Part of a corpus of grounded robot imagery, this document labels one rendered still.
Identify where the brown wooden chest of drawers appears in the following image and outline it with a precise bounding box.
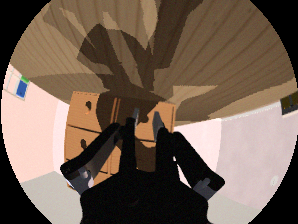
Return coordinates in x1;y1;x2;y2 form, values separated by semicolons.
64;91;176;178

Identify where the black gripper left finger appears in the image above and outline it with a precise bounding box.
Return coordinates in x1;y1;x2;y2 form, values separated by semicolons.
60;108;139;207

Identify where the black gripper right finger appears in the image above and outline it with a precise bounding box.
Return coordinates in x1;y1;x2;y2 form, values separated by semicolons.
152;111;225;208

